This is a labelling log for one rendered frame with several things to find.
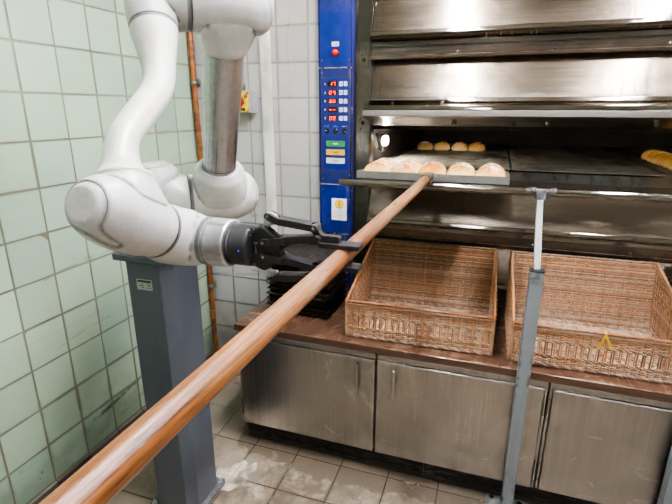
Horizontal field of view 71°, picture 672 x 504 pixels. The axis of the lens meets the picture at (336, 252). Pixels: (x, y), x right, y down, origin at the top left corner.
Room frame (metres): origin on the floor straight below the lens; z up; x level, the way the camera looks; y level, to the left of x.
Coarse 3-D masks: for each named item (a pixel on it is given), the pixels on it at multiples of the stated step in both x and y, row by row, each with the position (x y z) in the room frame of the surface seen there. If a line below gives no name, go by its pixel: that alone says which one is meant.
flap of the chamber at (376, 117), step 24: (384, 120) 2.06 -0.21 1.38; (408, 120) 2.02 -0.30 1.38; (432, 120) 1.99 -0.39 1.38; (456, 120) 1.95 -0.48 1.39; (480, 120) 1.92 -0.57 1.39; (504, 120) 1.89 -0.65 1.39; (528, 120) 1.86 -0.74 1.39; (552, 120) 1.83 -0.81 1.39; (576, 120) 1.80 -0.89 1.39; (600, 120) 1.77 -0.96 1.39; (624, 120) 1.74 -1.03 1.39; (648, 120) 1.72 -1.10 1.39
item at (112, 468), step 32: (416, 192) 1.36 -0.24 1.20; (384, 224) 0.98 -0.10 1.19; (352, 256) 0.76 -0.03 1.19; (320, 288) 0.61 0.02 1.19; (256, 320) 0.48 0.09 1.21; (288, 320) 0.51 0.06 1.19; (224, 352) 0.40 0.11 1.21; (256, 352) 0.44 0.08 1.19; (192, 384) 0.35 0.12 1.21; (224, 384) 0.38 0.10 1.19; (160, 416) 0.31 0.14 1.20; (192, 416) 0.33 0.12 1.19; (128, 448) 0.27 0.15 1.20; (160, 448) 0.29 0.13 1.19; (96, 480) 0.25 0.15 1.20; (128, 480) 0.26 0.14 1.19
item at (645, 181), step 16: (512, 176) 1.95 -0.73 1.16; (528, 176) 1.93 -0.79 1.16; (544, 176) 1.91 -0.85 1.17; (560, 176) 1.89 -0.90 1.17; (576, 176) 1.87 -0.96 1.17; (592, 176) 1.85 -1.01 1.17; (608, 176) 1.84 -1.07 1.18; (624, 176) 1.82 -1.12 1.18; (640, 176) 1.82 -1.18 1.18; (656, 176) 1.82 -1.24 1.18
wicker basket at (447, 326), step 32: (384, 256) 2.06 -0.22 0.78; (416, 256) 2.02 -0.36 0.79; (448, 256) 1.98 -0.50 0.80; (480, 256) 1.94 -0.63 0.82; (352, 288) 1.73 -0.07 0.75; (384, 288) 2.02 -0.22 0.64; (448, 288) 1.94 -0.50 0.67; (480, 288) 1.91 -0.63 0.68; (352, 320) 1.65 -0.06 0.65; (384, 320) 1.78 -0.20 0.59; (416, 320) 1.57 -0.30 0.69; (448, 320) 1.54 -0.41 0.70; (480, 320) 1.51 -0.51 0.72; (480, 352) 1.50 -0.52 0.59
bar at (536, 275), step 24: (480, 192) 1.64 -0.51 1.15; (504, 192) 1.61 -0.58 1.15; (528, 192) 1.58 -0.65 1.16; (552, 192) 1.56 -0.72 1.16; (576, 192) 1.53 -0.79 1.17; (600, 192) 1.51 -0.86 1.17; (624, 192) 1.50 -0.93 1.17; (528, 288) 1.36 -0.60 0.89; (528, 312) 1.36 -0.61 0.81; (528, 336) 1.36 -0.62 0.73; (528, 360) 1.35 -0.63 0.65; (528, 384) 1.35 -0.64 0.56; (504, 480) 1.36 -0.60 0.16
